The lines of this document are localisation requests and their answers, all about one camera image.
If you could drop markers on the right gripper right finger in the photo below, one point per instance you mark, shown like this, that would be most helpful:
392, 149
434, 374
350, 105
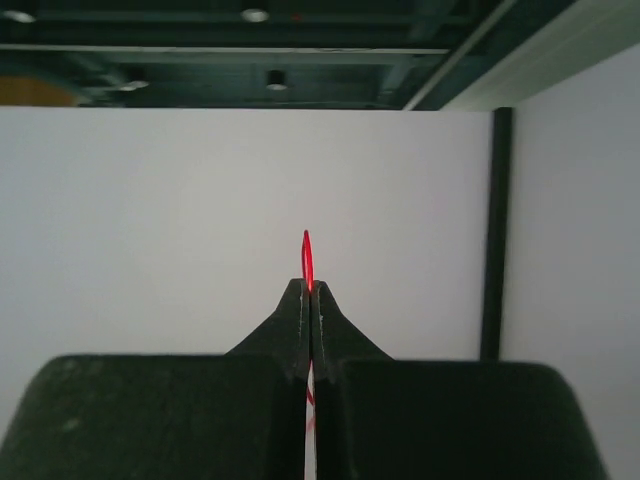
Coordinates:
382, 418

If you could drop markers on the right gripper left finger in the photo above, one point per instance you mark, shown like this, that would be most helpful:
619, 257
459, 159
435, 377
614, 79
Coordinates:
238, 415

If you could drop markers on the black aluminium frame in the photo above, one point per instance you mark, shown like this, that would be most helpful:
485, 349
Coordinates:
496, 234

